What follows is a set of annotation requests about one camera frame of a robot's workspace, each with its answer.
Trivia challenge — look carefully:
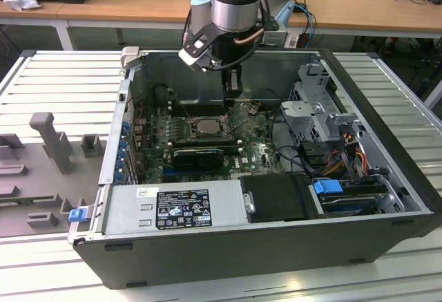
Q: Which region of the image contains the silver CPU socket cover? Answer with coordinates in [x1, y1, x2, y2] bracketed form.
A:
[224, 103, 250, 133]

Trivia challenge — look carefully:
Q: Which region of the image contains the thin metal locking lever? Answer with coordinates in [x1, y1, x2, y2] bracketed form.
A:
[177, 101, 195, 125]
[227, 113, 253, 135]

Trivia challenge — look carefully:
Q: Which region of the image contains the silver CPU with green edge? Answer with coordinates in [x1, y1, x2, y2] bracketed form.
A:
[198, 119, 222, 135]

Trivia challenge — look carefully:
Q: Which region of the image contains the black round fan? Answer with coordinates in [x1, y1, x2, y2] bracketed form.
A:
[153, 85, 171, 105]

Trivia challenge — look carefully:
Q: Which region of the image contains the wooden desk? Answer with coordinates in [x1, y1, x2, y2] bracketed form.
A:
[0, 0, 442, 53]

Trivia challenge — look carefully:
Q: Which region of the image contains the perforated metal drive cage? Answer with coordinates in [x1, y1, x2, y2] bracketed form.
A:
[278, 62, 365, 146]

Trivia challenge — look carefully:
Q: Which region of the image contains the green motherboard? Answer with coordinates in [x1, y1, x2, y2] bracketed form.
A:
[137, 100, 302, 184]

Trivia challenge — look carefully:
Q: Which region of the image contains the black graphics card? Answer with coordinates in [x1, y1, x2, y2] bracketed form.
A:
[171, 147, 225, 171]

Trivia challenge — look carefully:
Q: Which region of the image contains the black plastic shroud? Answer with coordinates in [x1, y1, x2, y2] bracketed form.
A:
[237, 173, 319, 223]

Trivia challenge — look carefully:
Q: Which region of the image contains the grey power supply with label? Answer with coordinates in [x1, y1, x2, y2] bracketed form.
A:
[102, 180, 250, 238]

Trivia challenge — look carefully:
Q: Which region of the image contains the hard disk in blue carrier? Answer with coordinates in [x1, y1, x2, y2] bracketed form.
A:
[311, 177, 390, 217]

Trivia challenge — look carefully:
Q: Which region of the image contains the black open PC case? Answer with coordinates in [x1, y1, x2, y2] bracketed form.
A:
[67, 46, 442, 291]

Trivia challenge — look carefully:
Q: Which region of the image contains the crumpled white paper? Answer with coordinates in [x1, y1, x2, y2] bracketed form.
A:
[2, 0, 43, 12]

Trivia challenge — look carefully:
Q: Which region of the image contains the grey parts rack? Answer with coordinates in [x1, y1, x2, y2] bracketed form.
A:
[0, 111, 108, 238]

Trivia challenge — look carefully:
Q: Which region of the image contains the blue plastic latch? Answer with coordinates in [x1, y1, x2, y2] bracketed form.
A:
[68, 208, 88, 223]

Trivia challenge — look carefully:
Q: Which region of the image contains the copper coloured hose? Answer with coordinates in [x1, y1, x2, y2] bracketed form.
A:
[232, 27, 265, 46]

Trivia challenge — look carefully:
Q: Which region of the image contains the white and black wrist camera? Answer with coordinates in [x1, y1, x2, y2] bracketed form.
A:
[177, 23, 218, 73]

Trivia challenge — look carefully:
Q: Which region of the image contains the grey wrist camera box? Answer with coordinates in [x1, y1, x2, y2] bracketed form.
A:
[262, 21, 289, 46]

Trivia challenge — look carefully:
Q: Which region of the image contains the blue cable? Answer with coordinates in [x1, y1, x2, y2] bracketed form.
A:
[292, 1, 318, 49]

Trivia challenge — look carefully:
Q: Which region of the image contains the CPU socket with metal frame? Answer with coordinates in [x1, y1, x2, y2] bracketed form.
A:
[187, 114, 236, 141]

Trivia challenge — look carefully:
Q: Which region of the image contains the black cable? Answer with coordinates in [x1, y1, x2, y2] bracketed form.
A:
[268, 110, 311, 175]

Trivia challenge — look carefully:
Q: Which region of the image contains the orange yellow wire bundle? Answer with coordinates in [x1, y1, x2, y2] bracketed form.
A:
[324, 134, 372, 180]

